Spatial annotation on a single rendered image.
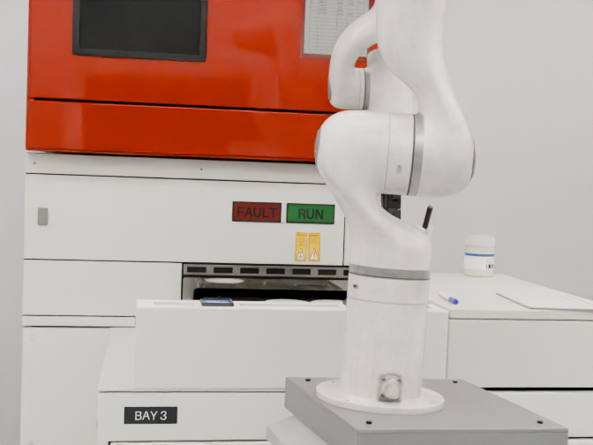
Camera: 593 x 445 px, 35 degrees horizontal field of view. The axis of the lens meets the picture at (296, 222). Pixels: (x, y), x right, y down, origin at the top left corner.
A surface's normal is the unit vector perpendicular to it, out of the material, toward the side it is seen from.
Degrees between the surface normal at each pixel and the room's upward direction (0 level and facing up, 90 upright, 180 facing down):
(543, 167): 90
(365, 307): 88
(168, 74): 90
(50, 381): 90
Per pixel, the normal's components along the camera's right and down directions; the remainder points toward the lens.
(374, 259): -0.45, -0.02
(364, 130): -0.03, -0.40
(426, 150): -0.03, -0.04
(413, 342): 0.66, 0.07
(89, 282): 0.16, 0.06
